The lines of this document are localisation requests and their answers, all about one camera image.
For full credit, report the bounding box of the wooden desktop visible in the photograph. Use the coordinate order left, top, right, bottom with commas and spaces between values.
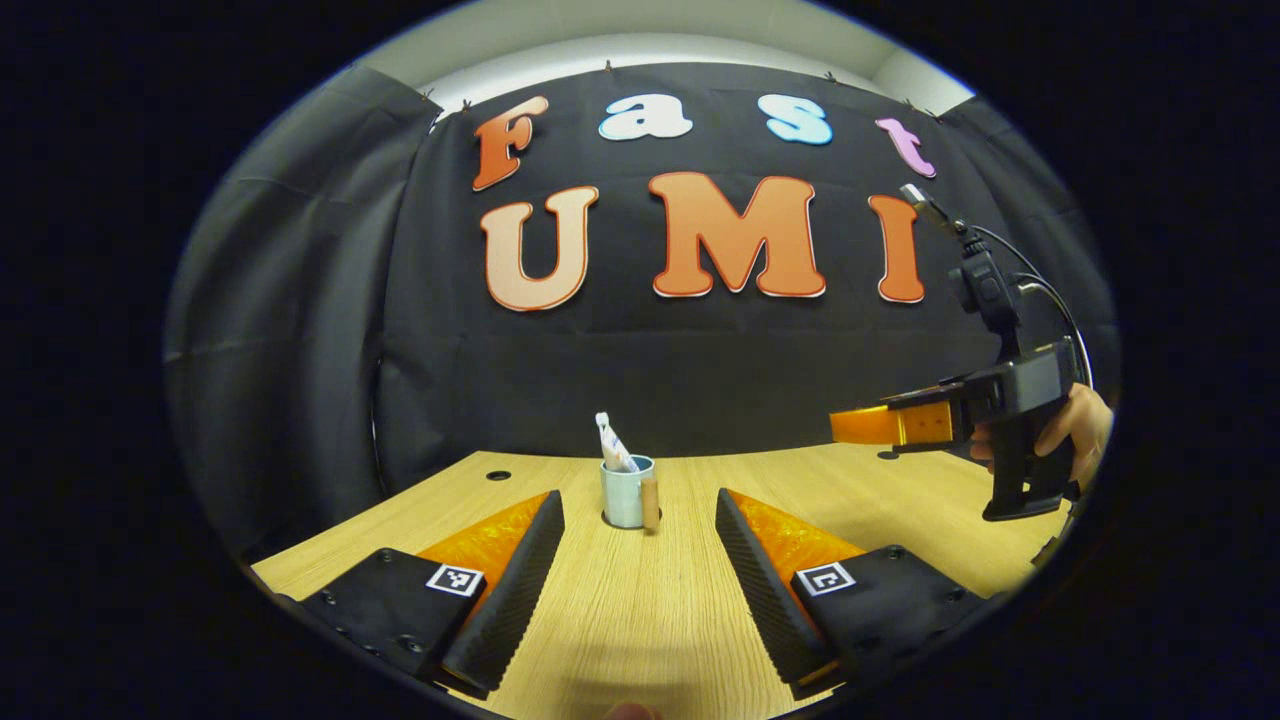
250, 443, 1073, 720

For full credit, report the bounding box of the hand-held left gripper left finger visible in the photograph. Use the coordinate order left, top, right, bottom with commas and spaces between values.
275, 489, 566, 700

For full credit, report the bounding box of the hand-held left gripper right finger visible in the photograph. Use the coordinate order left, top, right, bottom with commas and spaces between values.
715, 488, 1009, 700

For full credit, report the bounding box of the dark grey side cloth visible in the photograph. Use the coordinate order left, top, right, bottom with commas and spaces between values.
165, 65, 443, 563
935, 95, 1119, 401

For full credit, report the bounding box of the black backdrop cloth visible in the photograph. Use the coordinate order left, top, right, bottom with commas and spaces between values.
375, 62, 1001, 493

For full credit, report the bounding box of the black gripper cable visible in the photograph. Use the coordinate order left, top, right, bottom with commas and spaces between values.
972, 224, 1095, 393

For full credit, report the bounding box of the light blue cup wooden handle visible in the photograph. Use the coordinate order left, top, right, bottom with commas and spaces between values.
600, 455, 662, 532

